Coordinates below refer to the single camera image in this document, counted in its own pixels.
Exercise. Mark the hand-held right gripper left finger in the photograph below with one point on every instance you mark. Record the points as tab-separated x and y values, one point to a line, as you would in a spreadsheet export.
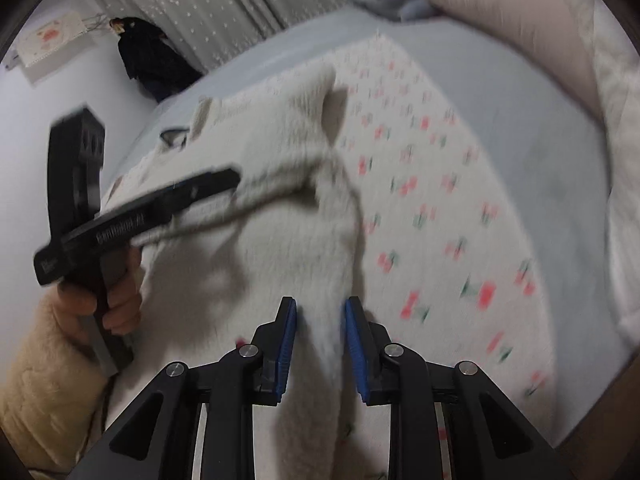
289	345

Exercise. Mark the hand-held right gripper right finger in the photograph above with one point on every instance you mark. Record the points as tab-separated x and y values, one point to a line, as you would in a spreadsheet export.
354	345

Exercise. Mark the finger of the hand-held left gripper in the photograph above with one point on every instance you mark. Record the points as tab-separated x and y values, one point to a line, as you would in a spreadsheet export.
210	185

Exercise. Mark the white fleece garment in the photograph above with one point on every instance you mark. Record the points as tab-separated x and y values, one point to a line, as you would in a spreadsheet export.
280	230

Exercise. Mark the person's left forearm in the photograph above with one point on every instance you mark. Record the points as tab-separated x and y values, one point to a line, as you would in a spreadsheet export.
45	395

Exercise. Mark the dark hanging clothes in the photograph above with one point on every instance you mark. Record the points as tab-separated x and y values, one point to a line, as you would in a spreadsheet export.
150	60

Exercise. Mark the person's left hand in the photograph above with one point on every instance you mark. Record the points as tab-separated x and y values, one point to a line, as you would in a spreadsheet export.
125	300

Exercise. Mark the cherry print blanket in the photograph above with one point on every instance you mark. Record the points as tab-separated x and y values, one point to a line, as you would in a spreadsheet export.
440	210

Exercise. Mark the white dotted curtain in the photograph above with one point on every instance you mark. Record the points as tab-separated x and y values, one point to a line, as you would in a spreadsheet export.
200	5

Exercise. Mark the light blue bed sheet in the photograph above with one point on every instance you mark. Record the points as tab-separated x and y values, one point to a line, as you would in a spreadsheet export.
450	50

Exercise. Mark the pink pillow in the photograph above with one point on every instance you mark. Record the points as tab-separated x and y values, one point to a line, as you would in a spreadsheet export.
500	20

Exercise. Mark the white quilt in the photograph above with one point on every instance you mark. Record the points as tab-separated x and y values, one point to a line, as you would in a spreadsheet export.
620	110

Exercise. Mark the white wall air conditioner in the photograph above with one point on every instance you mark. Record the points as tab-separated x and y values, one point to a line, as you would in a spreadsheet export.
50	35

